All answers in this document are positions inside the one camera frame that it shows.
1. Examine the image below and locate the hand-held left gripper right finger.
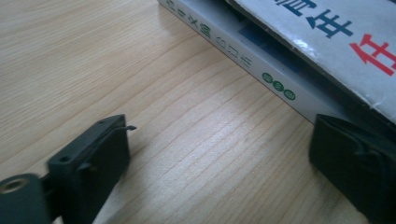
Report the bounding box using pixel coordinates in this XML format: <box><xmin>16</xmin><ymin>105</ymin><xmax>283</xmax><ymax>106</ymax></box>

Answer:
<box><xmin>308</xmin><ymin>113</ymin><xmax>396</xmax><ymax>224</ymax></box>

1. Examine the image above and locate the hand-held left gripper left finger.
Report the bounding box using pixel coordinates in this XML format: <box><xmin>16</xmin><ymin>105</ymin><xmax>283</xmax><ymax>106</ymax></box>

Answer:
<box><xmin>46</xmin><ymin>113</ymin><xmax>138</xmax><ymax>224</ymax></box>

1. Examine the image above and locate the red banner portrait magazine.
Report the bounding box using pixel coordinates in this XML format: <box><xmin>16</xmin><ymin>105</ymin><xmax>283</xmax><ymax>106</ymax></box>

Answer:
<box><xmin>225</xmin><ymin>0</ymin><xmax>396</xmax><ymax>125</ymax></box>

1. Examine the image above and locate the dark blue rock cover magazine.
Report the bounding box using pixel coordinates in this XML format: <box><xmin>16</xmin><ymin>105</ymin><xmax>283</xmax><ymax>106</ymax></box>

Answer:
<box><xmin>237</xmin><ymin>24</ymin><xmax>303</xmax><ymax>74</ymax></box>

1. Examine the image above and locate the snow scene cover magazine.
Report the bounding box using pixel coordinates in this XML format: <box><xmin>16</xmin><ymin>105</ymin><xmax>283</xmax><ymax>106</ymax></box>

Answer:
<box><xmin>157</xmin><ymin>0</ymin><xmax>349</xmax><ymax>124</ymax></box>

